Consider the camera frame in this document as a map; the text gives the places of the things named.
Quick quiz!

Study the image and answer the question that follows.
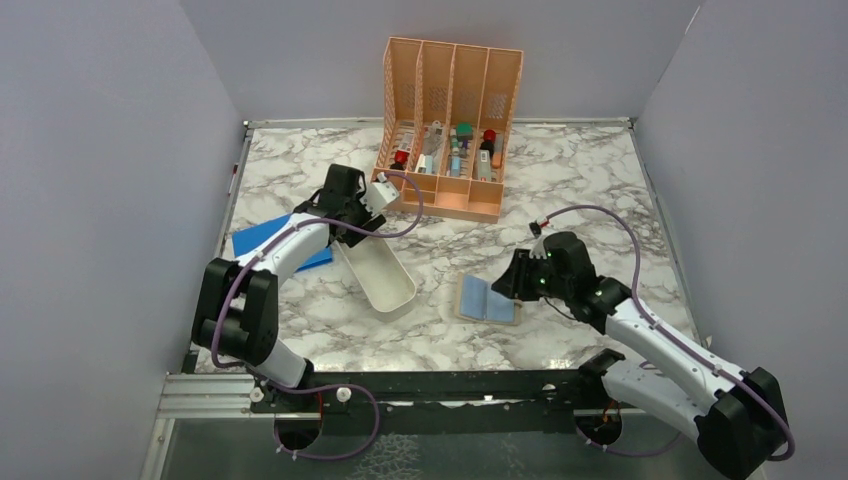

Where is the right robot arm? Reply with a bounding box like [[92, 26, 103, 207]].
[[492, 232, 790, 479]]

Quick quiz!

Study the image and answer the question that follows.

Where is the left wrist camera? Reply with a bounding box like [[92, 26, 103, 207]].
[[360, 173, 400, 217]]

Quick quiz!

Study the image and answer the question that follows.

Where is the beige card holder wallet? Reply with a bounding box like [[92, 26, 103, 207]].
[[454, 273, 522, 326]]

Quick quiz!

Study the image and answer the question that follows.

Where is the red capped item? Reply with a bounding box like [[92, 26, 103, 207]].
[[390, 150, 410, 171]]

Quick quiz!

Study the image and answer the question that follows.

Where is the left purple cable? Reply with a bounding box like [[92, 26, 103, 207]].
[[210, 170, 425, 372]]

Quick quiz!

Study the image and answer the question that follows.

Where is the purple cable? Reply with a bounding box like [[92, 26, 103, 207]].
[[539, 204, 796, 463], [210, 170, 425, 372]]

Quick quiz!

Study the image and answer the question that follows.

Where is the red black bottle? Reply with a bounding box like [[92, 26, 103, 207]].
[[480, 129, 497, 157]]

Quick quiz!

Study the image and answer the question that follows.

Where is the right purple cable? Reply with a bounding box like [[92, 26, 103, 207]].
[[539, 204, 796, 463]]

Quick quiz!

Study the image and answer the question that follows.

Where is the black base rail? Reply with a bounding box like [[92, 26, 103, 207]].
[[249, 369, 617, 436]]

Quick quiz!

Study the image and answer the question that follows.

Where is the green capped bottle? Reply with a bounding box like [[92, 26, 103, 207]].
[[453, 122, 474, 142]]

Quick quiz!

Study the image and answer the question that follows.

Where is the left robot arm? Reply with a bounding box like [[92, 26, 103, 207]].
[[191, 164, 399, 411]]

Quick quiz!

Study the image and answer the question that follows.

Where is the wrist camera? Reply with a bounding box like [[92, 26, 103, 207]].
[[529, 218, 550, 260], [360, 173, 400, 217]]

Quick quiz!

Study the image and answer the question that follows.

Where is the white oblong tray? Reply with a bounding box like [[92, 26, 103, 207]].
[[338, 237, 417, 320]]

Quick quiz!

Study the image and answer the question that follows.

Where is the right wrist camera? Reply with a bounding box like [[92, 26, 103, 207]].
[[529, 218, 550, 260]]

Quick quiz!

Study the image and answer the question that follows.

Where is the blue notebook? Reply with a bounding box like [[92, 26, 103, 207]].
[[231, 213, 334, 274]]

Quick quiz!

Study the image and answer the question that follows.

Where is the peach desk organizer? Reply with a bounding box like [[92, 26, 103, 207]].
[[373, 37, 524, 223]]

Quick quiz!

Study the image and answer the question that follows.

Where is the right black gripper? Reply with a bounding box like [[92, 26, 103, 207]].
[[492, 247, 572, 301]]

